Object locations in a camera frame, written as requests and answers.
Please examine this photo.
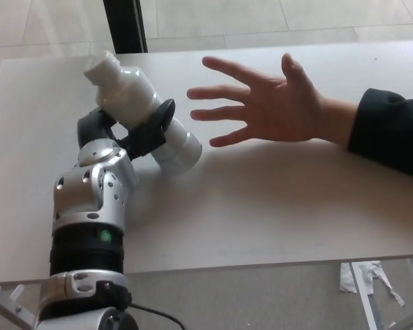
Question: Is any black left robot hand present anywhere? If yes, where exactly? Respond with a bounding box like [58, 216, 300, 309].
[76, 98, 177, 161]

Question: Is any person right hand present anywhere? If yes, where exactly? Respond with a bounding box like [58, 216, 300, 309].
[187, 52, 361, 149]

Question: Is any white capped plastic bottle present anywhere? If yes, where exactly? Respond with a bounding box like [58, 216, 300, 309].
[82, 50, 203, 175]

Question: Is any person forearm black sleeve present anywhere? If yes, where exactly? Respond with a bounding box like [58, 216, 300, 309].
[346, 87, 413, 182]

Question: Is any black vertical pillar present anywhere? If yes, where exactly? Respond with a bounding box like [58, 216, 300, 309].
[102, 0, 149, 55]

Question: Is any crumpled white paper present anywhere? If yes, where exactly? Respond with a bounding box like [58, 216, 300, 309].
[339, 260, 406, 308]

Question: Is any white slanted table leg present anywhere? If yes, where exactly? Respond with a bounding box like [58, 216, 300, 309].
[350, 261, 380, 330]

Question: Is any grey diagonal table brace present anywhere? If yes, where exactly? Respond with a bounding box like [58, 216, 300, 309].
[0, 284, 39, 330]

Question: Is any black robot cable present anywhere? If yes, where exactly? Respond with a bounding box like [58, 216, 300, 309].
[128, 301, 189, 330]

